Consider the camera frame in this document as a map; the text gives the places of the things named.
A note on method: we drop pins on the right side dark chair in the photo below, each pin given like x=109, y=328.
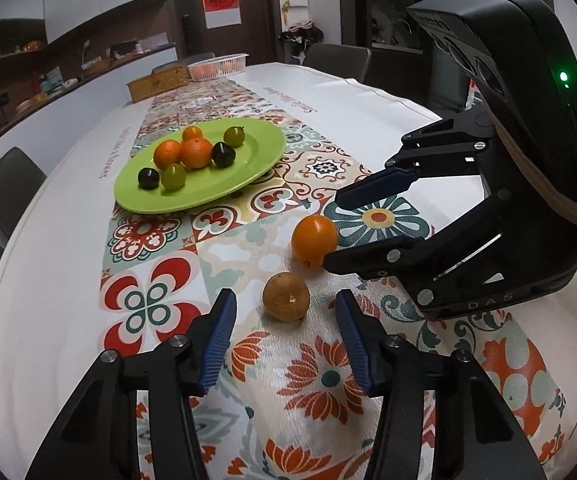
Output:
x=339, y=60

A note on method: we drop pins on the woven wicker box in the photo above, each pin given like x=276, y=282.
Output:
x=152, y=85

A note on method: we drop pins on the black bag on rack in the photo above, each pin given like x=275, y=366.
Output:
x=298, y=38

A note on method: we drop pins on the green plum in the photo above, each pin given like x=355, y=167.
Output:
x=173, y=177
x=234, y=136

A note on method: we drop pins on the brown longan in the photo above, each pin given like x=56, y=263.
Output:
x=286, y=297

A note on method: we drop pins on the white kitchen counter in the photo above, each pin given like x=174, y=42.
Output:
x=47, y=134

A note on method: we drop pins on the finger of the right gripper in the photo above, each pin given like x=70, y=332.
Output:
x=448, y=148
x=451, y=270

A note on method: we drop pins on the dark plum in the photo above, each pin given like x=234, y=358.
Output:
x=148, y=178
x=223, y=155

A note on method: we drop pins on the far end dark chair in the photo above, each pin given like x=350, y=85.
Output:
x=185, y=61

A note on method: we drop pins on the orange mandarin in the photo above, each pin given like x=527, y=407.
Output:
x=166, y=154
x=196, y=153
x=192, y=132
x=313, y=238

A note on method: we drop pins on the clear plastic fruit container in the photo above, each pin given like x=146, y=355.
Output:
x=221, y=66

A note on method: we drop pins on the dark wooden door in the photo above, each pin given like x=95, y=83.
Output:
x=226, y=27

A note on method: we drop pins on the patterned table runner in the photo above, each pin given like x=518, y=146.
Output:
x=286, y=404

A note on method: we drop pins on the white tablecloth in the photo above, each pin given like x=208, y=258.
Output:
x=80, y=275

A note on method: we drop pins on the clear water bottle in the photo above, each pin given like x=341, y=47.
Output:
x=474, y=96

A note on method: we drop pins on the green plate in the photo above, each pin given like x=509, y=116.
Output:
x=262, y=149

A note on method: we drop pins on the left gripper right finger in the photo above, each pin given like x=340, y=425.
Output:
x=476, y=436

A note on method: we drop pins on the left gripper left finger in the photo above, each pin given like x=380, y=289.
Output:
x=94, y=436

